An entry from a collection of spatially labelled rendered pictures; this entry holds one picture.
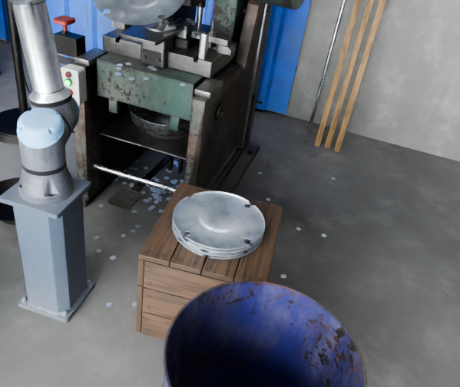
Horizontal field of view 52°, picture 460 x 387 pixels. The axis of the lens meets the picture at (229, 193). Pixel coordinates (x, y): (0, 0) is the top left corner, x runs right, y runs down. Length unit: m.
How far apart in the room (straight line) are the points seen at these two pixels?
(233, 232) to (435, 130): 1.96
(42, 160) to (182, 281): 0.51
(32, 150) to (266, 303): 0.72
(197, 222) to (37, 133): 0.52
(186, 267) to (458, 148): 2.22
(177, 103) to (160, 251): 0.62
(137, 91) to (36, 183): 0.61
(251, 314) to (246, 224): 0.34
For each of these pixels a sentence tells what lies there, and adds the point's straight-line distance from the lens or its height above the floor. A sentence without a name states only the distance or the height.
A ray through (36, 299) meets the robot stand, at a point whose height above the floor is 0.05.
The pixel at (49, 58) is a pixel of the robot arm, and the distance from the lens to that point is 1.39.
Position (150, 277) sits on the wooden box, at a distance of 1.42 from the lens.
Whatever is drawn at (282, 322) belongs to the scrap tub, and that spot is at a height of 0.37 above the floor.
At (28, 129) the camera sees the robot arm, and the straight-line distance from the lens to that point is 1.32.
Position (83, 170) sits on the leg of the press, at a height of 0.17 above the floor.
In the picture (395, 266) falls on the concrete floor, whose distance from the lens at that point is 2.14.
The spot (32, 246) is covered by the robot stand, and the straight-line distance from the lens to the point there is 1.52.
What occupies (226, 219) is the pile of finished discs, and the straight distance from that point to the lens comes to 1.46.
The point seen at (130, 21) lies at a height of 0.83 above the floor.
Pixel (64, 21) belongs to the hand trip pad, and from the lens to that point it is 1.87.
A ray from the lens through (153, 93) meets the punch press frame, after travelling 1.79.
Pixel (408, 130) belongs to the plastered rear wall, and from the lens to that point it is 3.13.
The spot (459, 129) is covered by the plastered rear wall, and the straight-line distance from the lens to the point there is 3.15.
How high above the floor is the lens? 1.29
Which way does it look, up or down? 34 degrees down
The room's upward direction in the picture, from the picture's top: 10 degrees clockwise
